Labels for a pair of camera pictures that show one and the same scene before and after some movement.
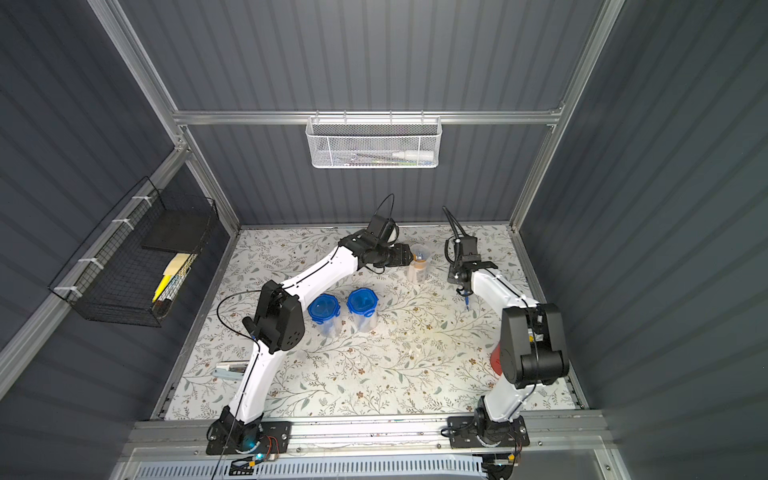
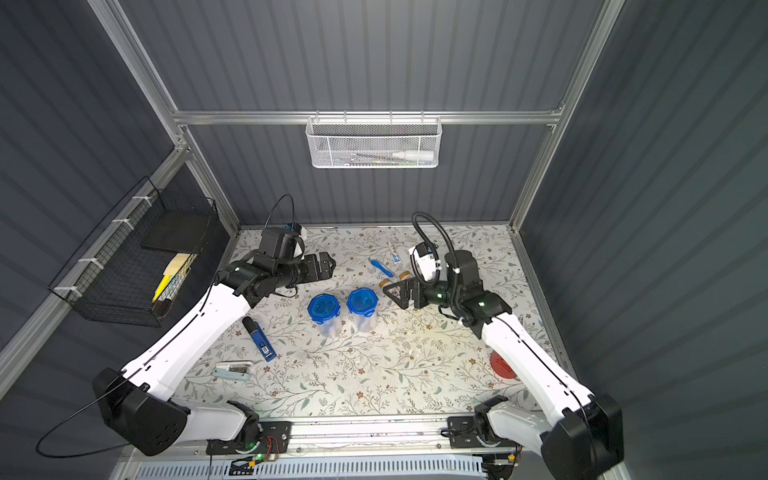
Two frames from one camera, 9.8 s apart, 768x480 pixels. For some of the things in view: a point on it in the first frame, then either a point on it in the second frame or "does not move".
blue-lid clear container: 324,311 does not move
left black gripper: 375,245 → 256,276
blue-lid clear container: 362,303 does not move
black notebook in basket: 177,230 does not move
